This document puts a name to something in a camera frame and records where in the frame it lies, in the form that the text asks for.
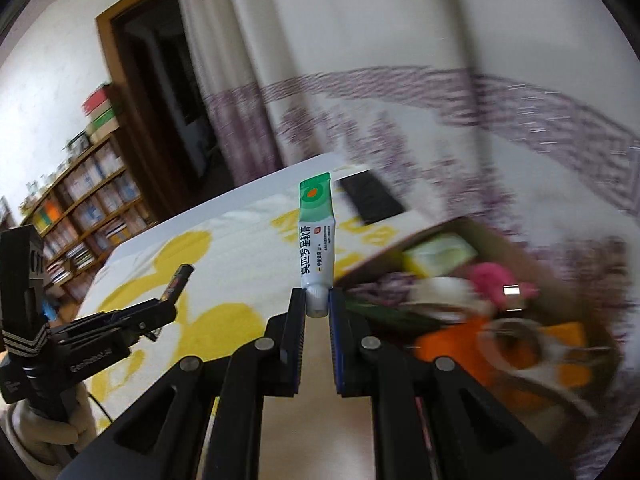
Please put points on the white purple patterned curtain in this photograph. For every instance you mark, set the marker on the white purple patterned curtain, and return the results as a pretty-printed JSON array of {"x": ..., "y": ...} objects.
[{"x": 400, "y": 60}]

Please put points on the pink tin box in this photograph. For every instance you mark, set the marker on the pink tin box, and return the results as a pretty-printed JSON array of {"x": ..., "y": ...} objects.
[{"x": 390, "y": 252}]

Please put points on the green white box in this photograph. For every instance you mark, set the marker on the green white box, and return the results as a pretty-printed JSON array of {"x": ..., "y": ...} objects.
[{"x": 102, "y": 122}]

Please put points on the small green box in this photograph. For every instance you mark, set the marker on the small green box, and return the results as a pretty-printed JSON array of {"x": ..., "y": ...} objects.
[{"x": 440, "y": 255}]

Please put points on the pink leopard print scrunchie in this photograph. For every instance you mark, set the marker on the pink leopard print scrunchie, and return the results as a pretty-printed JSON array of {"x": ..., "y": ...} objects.
[{"x": 385, "y": 285}]

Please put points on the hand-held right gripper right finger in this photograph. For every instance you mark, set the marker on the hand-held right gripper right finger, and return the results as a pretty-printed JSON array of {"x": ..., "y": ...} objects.
[{"x": 337, "y": 340}]

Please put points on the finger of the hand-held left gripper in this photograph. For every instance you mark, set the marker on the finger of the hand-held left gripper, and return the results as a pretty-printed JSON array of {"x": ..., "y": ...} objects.
[{"x": 150, "y": 316}]

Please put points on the red-orange toy cube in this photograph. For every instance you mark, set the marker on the red-orange toy cube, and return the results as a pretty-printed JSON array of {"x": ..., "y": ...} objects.
[{"x": 450, "y": 355}]

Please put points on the person's left hand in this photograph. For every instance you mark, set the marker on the person's left hand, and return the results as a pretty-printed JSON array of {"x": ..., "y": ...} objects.
[{"x": 45, "y": 437}]

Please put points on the brown wooden door frame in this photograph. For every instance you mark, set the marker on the brown wooden door frame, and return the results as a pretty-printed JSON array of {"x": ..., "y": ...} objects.
[{"x": 107, "y": 85}]

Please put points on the white green ointment tube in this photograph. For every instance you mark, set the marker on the white green ointment tube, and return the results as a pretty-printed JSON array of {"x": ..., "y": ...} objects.
[{"x": 315, "y": 240}]

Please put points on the clear plastic cup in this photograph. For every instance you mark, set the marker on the clear plastic cup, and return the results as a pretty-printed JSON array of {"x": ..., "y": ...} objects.
[{"x": 440, "y": 295}]

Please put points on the wooden bookshelf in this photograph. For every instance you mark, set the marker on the wooden bookshelf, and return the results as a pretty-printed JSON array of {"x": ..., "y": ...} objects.
[{"x": 90, "y": 200}]

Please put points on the photo frame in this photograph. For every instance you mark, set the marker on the photo frame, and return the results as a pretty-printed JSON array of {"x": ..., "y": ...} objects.
[{"x": 78, "y": 143}]

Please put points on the pink foam knot toy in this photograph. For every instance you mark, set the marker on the pink foam knot toy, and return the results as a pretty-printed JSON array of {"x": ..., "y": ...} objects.
[{"x": 492, "y": 275}]

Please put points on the black phone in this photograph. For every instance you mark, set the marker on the black phone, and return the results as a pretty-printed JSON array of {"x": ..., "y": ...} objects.
[{"x": 372, "y": 197}]

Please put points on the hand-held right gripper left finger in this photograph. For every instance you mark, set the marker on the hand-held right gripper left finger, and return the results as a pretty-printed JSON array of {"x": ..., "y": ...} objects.
[{"x": 295, "y": 340}]

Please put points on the red white box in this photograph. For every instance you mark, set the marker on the red white box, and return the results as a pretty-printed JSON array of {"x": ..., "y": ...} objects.
[{"x": 97, "y": 100}]

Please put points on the small dark tube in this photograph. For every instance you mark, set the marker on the small dark tube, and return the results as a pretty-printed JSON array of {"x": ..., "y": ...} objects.
[{"x": 179, "y": 282}]

